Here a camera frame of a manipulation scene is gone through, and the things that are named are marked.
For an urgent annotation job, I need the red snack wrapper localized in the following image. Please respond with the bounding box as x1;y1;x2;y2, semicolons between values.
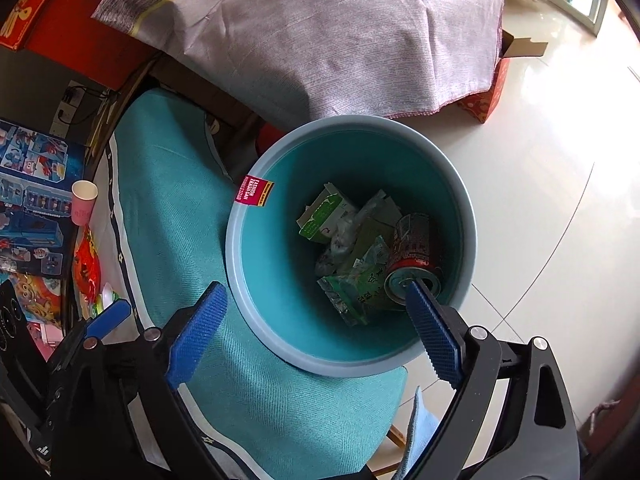
73;226;101;316

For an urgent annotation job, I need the red soda can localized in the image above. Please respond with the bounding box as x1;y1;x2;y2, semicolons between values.
384;212;442;306

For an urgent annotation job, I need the green clear plastic wrapper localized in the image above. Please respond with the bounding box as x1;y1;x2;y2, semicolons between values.
314;191;404;326

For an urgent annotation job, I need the pink paper cup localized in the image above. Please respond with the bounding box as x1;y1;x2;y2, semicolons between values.
72;180;99;226

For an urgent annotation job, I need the green white carton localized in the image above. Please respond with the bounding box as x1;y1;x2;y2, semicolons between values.
296;182;356;244

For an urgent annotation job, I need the teal trash bin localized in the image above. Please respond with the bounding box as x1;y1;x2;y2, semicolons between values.
226;115;477;378

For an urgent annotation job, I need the paw patrol toy package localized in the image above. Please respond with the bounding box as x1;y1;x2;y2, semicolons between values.
8;274;62;327

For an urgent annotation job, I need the blue toy box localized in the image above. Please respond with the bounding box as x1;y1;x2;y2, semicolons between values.
0;120;85;278

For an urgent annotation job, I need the grey cloth covered furniture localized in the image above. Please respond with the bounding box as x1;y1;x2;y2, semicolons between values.
94;0;504;130

